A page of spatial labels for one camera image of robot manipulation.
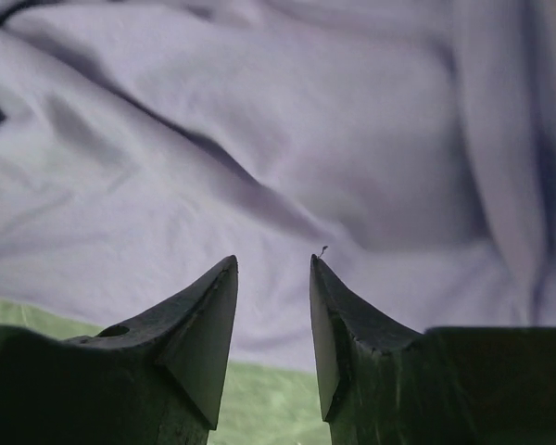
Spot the purple t shirt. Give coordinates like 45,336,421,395
0,1,556,369

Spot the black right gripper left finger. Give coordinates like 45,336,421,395
0,256,238,444

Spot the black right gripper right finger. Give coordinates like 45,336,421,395
310,258,556,445

